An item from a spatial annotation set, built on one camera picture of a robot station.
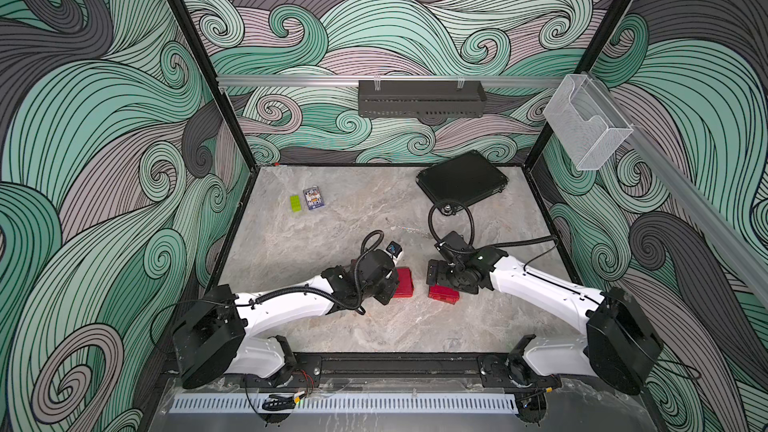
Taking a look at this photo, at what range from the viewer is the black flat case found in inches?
42.8

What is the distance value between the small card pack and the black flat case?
1.27ft

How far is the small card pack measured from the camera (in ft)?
3.57
